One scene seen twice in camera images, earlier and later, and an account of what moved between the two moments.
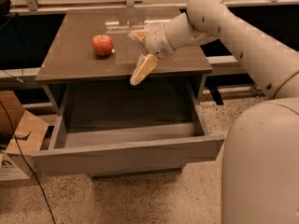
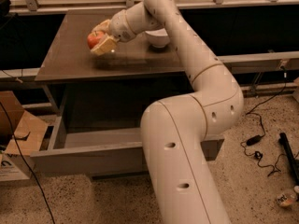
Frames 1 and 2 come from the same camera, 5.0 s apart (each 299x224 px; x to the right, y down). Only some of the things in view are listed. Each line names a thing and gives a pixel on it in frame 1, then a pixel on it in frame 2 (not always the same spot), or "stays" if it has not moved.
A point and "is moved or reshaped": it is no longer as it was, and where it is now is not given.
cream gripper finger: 139,35 → 104,26
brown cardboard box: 21,134 stays
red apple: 103,44 is moved or reshaped
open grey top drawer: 128,148 stays
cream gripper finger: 146,64 → 106,46
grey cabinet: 107,127 stays
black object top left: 5,6 stays
